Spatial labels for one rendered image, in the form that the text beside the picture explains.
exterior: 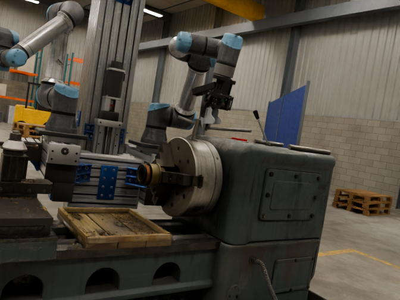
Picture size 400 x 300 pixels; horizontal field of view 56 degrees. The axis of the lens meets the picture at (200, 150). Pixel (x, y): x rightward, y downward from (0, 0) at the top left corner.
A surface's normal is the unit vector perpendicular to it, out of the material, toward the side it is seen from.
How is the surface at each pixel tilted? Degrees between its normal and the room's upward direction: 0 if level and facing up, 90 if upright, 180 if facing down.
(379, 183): 90
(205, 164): 61
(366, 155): 90
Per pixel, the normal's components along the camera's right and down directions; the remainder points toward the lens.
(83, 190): 0.47, 0.12
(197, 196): 0.49, 0.40
